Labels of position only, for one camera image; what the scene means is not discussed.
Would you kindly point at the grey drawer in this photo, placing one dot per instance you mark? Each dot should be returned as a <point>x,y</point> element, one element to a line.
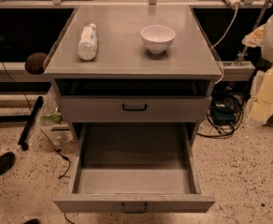
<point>128,109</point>
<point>134,169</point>

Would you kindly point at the white ceramic bowl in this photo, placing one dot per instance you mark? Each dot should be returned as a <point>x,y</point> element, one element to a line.
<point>157,38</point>

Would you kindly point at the blue box on floor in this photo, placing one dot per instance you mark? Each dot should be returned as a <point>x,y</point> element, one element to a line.
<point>222,115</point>

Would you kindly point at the grey top drawer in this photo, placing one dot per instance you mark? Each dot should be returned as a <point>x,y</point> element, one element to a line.
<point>128,109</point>

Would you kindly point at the white plastic bottle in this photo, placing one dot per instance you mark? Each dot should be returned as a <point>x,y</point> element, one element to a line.
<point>87,46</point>

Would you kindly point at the black metal bar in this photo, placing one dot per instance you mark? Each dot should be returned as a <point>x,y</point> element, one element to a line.
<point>22,141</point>

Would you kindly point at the grey drawer cabinet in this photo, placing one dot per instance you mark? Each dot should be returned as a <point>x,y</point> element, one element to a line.
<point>123,67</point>

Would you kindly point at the brown round ball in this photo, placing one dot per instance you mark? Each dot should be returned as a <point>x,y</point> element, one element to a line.
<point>34,63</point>

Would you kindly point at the clear plastic bag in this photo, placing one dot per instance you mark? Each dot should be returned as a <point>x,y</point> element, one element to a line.
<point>50,121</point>

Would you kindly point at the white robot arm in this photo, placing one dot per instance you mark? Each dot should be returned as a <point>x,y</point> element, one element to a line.
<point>261,109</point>

